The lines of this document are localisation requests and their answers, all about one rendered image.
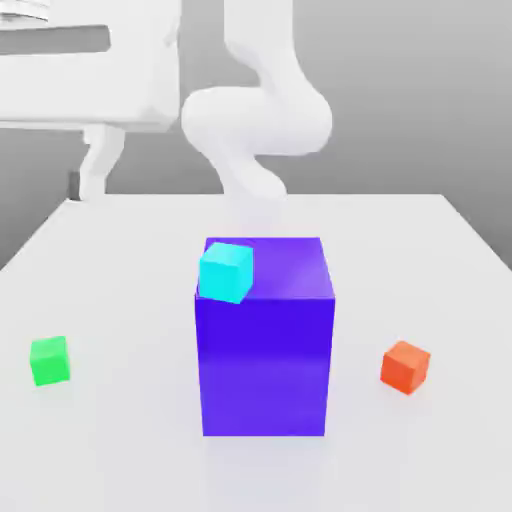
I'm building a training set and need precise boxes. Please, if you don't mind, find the large purple box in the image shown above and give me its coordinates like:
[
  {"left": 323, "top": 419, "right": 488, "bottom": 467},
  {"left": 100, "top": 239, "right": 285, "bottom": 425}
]
[{"left": 194, "top": 236, "right": 336, "bottom": 438}]

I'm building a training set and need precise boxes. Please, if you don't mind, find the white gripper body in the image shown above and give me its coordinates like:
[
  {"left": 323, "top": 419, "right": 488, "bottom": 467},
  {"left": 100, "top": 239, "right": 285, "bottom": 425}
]
[{"left": 0, "top": 0, "right": 182, "bottom": 134}]

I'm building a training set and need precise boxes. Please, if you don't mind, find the small orange cube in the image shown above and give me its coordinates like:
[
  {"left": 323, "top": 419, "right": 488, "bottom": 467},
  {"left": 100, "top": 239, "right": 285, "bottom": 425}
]
[{"left": 379, "top": 340, "right": 432, "bottom": 397}]

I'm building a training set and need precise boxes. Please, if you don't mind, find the small cyan cube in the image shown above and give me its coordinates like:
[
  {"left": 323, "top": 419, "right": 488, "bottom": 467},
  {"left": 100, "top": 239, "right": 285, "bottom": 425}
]
[{"left": 198, "top": 241, "right": 255, "bottom": 305}]

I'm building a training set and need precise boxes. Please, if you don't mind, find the small green cube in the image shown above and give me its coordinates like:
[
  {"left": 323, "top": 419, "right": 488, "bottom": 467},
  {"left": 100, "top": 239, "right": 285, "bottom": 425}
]
[{"left": 29, "top": 335, "right": 72, "bottom": 388}]

